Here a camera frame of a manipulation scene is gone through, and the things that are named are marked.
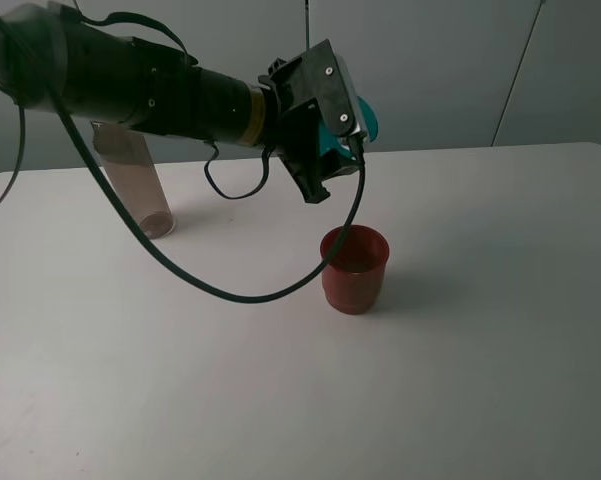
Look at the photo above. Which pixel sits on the teal translucent plastic cup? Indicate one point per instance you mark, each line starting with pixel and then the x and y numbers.
pixel 329 143

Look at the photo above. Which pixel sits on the red plastic cup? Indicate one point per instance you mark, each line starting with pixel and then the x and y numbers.
pixel 353 279

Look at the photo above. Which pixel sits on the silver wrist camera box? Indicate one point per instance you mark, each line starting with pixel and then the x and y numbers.
pixel 360 127

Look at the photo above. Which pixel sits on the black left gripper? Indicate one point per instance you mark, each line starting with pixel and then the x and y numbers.
pixel 311 90

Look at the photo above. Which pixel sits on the brown translucent water bottle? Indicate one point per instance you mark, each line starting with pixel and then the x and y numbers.
pixel 128 164

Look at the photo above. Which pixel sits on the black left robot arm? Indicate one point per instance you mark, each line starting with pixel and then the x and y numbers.
pixel 54 57

